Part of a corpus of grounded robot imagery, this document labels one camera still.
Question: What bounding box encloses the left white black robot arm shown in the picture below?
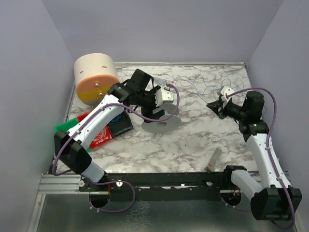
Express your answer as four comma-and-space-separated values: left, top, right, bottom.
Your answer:
54, 69, 171, 183

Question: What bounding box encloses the black plastic bin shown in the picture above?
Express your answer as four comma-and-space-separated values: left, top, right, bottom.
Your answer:
107, 111, 133, 138

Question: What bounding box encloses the thin blue wire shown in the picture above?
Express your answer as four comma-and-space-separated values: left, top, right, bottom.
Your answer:
180, 73, 246, 103

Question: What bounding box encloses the grey plastic cable spool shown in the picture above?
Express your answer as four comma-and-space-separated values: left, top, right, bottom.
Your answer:
141, 103, 182, 133

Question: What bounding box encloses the aluminium extrusion frame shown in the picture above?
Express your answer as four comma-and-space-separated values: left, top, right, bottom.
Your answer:
37, 174, 81, 194

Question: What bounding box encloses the white coiled wire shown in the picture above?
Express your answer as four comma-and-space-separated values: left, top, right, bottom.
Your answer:
96, 129, 112, 143

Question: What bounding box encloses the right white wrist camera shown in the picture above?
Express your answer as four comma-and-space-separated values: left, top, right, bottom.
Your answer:
218, 86, 234, 102

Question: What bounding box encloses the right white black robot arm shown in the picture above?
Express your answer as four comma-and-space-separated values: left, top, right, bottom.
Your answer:
207, 86, 302, 222

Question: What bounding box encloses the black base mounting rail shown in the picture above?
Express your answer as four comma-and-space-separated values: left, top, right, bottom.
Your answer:
79, 171, 244, 205

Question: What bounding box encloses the beige layered cylinder model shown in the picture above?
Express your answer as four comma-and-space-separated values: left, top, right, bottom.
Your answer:
73, 53, 119, 106

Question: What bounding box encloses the grey metal clip tool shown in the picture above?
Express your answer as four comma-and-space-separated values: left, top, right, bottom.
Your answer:
204, 148, 222, 173

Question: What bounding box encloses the red plastic bin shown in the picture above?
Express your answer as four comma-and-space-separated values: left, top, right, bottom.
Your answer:
77, 111, 112, 151

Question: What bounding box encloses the packaged protractor ruler set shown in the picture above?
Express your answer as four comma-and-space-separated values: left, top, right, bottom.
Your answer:
149, 77, 176, 88

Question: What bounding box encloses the green plastic bin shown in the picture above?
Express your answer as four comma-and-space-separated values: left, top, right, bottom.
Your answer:
54, 117, 79, 132

